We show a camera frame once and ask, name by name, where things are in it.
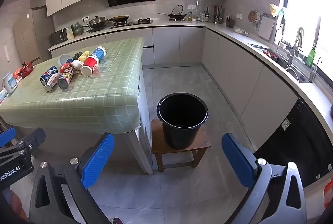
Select green checked tablecloth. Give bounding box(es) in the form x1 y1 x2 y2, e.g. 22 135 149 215
0 37 145 134

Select black wok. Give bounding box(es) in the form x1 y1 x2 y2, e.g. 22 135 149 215
111 15 130 23

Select brown wooden stool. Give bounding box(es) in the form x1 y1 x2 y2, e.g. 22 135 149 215
151 118 212 172

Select steel kitchen faucet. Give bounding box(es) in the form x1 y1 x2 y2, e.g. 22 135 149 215
286 27 305 68

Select black microwave oven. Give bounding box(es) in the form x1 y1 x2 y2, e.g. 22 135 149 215
51 28 68 45

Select black gas stove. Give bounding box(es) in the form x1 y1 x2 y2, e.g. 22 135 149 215
110 18 154 29

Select small white carton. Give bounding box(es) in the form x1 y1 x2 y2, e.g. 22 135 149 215
44 73 59 92

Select small steel faucet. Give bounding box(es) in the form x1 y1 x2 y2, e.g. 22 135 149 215
309 57 323 82

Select green dish soap bottle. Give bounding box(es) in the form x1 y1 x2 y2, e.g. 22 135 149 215
306 43 317 68

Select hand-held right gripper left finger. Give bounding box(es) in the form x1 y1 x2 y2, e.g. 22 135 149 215
29 132 116 224

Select red and yellow can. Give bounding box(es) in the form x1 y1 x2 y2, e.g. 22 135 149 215
58 65 75 90

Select kitchen sink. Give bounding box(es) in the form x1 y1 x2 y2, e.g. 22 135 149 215
285 64 313 83

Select blue drink can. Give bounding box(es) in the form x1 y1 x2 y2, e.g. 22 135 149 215
40 66 58 85

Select white bowl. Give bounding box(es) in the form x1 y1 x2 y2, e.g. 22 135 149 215
58 54 71 66

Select hanging yellow rag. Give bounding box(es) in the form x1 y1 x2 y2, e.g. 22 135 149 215
269 4 281 17

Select steel pan with lid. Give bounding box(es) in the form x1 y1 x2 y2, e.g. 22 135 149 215
86 16 110 30

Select round colander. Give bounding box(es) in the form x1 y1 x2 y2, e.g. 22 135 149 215
248 9 261 29

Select white container with blue label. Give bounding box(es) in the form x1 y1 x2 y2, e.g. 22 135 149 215
2 72 18 94

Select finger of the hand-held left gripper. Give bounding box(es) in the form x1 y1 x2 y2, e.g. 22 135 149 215
0 127 16 148
14 128 46 159

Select black built-in dishwasher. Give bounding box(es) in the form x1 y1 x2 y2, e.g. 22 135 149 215
253 98 333 188

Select red paper cup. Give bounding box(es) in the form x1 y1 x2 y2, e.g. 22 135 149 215
81 55 100 77

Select beige refrigerator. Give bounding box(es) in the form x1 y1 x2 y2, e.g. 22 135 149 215
13 8 54 66

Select pan with glass lid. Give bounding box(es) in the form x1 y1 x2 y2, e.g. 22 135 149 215
159 5 188 21

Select blue paper cup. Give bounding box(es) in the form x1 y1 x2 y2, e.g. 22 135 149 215
91 46 107 61

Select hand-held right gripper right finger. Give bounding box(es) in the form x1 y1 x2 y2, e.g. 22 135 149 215
222 132 305 224

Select hanging kitchen utensils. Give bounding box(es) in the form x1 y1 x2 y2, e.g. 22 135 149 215
213 5 224 24

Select black plastic bucket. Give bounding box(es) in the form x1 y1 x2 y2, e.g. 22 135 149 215
157 93 209 150

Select white lower kitchen cabinets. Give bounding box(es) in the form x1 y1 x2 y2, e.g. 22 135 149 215
49 25 299 149

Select white cutting board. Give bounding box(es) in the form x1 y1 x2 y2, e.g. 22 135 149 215
257 13 276 41

